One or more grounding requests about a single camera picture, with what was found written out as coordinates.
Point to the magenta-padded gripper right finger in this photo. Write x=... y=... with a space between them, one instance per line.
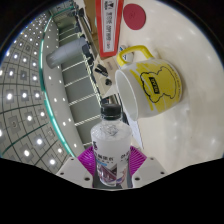
x=137 y=160

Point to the clear plastic water bottle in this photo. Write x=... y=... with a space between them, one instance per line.
x=111 y=143

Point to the flat round red coaster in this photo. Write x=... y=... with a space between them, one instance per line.
x=134 y=16

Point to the long curved conference desk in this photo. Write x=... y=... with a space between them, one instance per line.
x=87 y=36

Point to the white and yellow mug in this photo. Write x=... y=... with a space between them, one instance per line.
x=156 y=86

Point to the round ceiling lights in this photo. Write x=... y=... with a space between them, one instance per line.
x=39 y=141

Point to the white remote control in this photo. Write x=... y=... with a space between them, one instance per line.
x=122 y=47

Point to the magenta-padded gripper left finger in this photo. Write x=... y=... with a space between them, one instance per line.
x=87 y=160

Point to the black clip tool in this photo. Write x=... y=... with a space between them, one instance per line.
x=101 y=70

